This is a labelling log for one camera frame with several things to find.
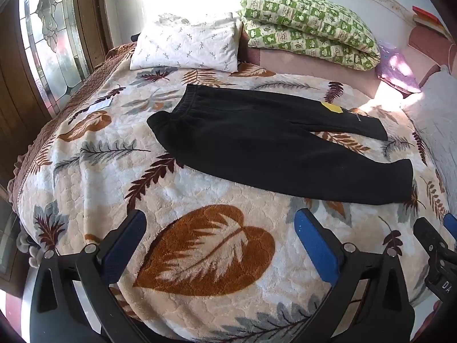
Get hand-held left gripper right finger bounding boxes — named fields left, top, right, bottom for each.
left=294, top=208, right=415, bottom=343

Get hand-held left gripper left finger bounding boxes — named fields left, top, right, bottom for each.
left=29, top=209, right=154, bottom=343

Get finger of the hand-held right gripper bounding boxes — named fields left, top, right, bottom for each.
left=444, top=213, right=457, bottom=244
left=413, top=217, right=451, bottom=284

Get black pants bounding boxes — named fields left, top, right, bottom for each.
left=146, top=84, right=415, bottom=206

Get leaf-print fleece blanket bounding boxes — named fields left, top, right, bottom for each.
left=18, top=62, right=452, bottom=343

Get white quilted pillow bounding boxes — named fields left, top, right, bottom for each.
left=400, top=65, right=457, bottom=201

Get purple pink cushion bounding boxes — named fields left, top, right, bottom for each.
left=376, top=41, right=424, bottom=95

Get pink bed sheet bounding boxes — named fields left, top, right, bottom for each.
left=241, top=29, right=381, bottom=99

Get brown quilted bedspread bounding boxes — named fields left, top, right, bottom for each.
left=7, top=43, right=138, bottom=215

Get pink padded headboard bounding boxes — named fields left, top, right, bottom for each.
left=409, top=25, right=457, bottom=83

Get white leaf-print pillow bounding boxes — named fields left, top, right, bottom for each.
left=129, top=12, right=243, bottom=74

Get red book stack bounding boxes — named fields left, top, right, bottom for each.
left=412, top=6, right=447, bottom=35

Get green white patterned pillows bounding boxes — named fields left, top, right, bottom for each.
left=237, top=0, right=382, bottom=70

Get stained glass window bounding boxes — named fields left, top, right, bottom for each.
left=19, top=0, right=90, bottom=115

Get wooden window frame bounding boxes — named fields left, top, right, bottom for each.
left=0, top=0, right=115, bottom=201

